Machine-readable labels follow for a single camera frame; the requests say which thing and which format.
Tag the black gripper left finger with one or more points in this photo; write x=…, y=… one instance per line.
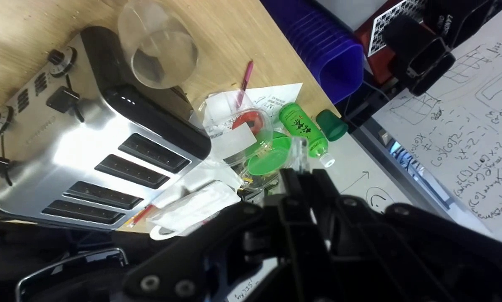
x=244, y=257

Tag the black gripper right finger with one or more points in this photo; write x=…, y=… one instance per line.
x=429, y=262

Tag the black silver four-slot toaster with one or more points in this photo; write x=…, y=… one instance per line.
x=83, y=144

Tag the white folded stack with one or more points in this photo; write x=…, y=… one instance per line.
x=197, y=206

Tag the white paper with writing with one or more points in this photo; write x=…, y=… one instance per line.
x=474, y=139

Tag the red tape roll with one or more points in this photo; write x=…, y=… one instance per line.
x=249, y=119

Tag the green plastic bottle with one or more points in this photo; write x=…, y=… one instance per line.
x=303, y=127

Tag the dark green cup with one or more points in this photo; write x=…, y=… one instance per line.
x=333, y=124

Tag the red pen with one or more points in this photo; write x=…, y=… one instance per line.
x=244, y=84

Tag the black plastic bin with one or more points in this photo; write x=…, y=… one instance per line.
x=424, y=55

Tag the clear wine glass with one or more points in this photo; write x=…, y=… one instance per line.
x=158, y=47

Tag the white perforated tray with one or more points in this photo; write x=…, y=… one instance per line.
x=394, y=22

